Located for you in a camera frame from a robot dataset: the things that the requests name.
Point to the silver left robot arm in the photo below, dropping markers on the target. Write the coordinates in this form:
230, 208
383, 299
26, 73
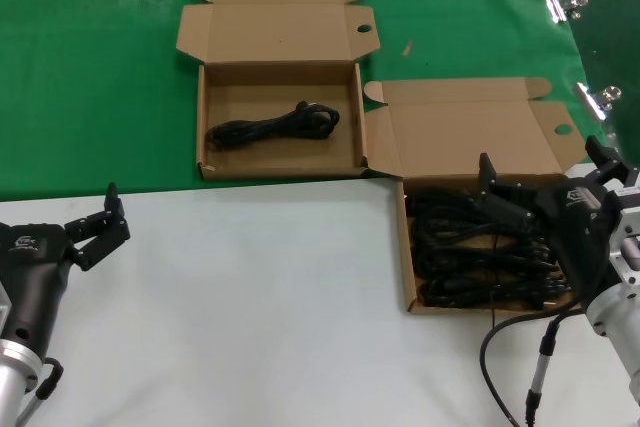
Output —
12, 377

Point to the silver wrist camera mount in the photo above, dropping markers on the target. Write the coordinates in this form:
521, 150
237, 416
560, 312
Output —
627, 242
4, 302

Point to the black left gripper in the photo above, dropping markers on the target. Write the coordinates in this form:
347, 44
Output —
35, 272

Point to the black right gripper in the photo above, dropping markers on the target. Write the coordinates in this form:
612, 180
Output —
580, 232

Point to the green table cloth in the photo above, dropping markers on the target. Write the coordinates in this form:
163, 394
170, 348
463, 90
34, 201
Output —
75, 97

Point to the brown cardboard box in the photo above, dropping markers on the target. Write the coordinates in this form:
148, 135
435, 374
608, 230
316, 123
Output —
450, 122
280, 37

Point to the silver metal binder clip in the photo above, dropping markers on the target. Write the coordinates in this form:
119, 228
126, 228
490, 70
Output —
557, 4
592, 99

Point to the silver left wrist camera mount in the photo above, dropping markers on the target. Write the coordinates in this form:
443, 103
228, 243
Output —
4, 302

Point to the small wooden chip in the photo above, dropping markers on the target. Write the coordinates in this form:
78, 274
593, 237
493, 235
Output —
407, 49

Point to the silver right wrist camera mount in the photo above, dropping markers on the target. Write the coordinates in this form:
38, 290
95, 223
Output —
627, 242

